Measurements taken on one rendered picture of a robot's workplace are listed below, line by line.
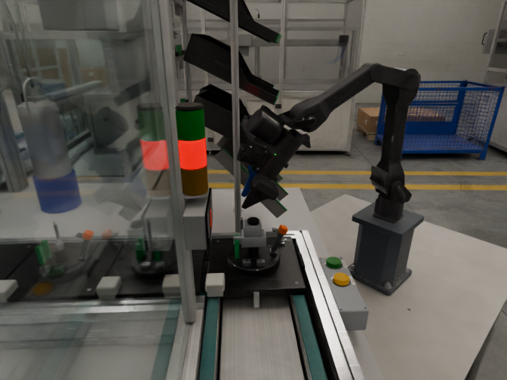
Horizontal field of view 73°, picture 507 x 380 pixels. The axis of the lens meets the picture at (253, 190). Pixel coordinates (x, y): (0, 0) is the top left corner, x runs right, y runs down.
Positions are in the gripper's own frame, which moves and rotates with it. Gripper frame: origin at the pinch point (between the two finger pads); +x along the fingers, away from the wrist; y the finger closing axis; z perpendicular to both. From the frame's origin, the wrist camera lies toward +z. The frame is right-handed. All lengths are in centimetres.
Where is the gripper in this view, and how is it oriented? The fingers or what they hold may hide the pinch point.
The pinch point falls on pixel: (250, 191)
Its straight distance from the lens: 84.4
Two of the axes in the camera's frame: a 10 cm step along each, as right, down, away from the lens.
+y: 0.5, 4.0, -9.2
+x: -5.8, 7.6, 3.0
